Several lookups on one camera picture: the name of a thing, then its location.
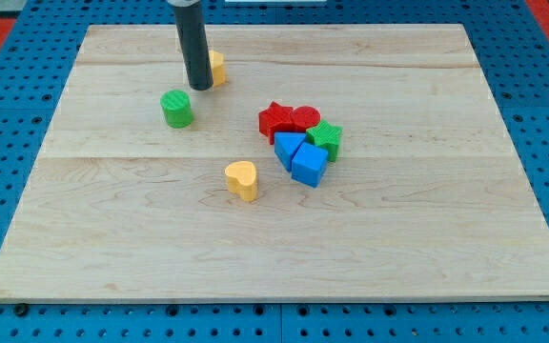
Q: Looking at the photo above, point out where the green cylinder block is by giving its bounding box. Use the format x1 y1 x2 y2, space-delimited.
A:
160 90 194 129

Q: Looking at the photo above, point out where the light wooden board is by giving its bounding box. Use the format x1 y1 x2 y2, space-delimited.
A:
0 24 549 304

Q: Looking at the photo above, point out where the blue triangle block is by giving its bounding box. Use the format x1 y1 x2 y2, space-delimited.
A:
274 131 306 172

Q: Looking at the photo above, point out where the yellow heart block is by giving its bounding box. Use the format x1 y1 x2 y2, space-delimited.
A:
224 161 258 202

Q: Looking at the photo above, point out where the blue cube block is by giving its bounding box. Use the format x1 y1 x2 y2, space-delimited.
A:
291 143 328 188

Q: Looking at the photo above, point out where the red star block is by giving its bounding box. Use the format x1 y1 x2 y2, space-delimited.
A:
258 101 295 145

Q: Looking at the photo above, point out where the green star block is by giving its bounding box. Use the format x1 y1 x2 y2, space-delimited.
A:
306 119 343 162

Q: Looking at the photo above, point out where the red cylinder block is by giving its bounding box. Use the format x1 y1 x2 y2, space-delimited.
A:
291 106 321 132

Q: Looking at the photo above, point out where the yellow block behind rod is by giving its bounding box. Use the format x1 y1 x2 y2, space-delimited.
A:
209 50 226 87

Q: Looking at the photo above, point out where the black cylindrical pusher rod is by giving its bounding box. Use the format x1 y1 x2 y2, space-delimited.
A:
169 0 214 91

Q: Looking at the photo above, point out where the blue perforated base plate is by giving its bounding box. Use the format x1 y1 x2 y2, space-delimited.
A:
0 0 549 342

